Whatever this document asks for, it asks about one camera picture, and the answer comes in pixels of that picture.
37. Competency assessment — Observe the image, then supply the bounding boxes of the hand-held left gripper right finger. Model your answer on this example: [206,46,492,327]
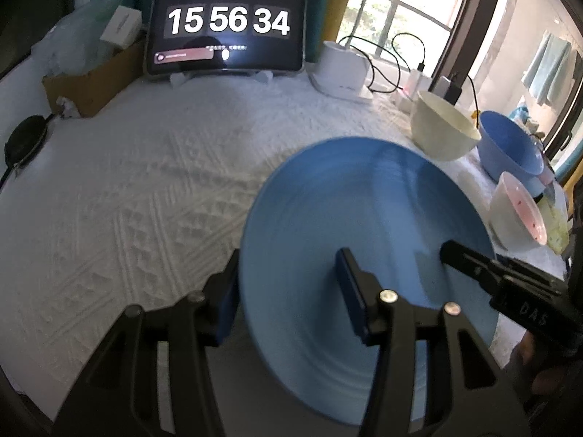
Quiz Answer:
[336,248,520,437]

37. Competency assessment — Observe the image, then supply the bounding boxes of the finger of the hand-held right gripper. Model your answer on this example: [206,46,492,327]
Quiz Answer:
[439,240,506,301]

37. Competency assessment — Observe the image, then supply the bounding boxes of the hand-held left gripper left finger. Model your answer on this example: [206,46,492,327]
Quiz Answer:
[52,249,241,437]

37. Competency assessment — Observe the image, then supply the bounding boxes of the white bowl pink inside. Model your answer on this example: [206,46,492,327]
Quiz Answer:
[489,172,548,252]

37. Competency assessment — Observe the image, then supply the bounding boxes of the blue plate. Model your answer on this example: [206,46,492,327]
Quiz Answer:
[240,137,498,427]

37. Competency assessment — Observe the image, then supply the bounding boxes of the large blue bowl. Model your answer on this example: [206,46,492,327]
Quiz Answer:
[478,110,545,185]

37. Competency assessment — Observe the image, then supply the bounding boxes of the cream bowl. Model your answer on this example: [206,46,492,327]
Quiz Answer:
[411,90,482,162]

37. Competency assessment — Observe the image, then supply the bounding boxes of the person's right hand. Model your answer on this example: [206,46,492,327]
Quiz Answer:
[517,328,547,374]

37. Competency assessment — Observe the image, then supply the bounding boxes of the yellow tissue pack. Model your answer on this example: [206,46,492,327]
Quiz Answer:
[540,190,571,254]

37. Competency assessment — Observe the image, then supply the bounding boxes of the white tablecloth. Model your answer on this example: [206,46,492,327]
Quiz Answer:
[0,70,566,402]

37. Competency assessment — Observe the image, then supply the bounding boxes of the black charger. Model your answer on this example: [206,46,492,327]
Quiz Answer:
[439,75,466,106]

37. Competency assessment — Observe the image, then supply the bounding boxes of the white power strip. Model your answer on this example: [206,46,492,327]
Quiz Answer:
[395,90,420,111]

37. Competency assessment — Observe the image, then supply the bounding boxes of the white charger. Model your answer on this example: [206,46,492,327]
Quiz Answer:
[405,61,433,97]

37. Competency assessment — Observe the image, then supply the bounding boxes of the light blue hanging towel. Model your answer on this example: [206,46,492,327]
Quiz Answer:
[521,29,573,106]

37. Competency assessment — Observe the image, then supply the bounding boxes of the white cylindrical device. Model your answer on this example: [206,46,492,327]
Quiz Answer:
[310,41,375,103]

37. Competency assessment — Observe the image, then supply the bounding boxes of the black round pouch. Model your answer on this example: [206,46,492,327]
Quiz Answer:
[4,115,49,176]

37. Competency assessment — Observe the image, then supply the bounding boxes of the cardboard box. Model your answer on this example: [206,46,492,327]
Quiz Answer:
[42,39,149,118]

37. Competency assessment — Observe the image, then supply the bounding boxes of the balcony railing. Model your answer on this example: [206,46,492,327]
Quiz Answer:
[351,0,457,34]

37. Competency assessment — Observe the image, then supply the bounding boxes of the tablet with clock display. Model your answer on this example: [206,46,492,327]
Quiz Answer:
[145,0,309,84]

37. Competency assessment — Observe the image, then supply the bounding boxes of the yellow curtain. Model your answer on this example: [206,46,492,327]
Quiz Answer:
[328,0,363,44]

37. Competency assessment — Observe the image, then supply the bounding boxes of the small white box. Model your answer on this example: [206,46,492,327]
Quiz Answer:
[100,6,142,49]

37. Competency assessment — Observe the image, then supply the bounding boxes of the clear plastic bag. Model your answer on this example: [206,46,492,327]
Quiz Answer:
[32,0,125,76]

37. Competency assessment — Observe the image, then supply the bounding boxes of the black cable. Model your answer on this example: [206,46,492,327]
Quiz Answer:
[339,32,427,94]
[455,73,480,115]

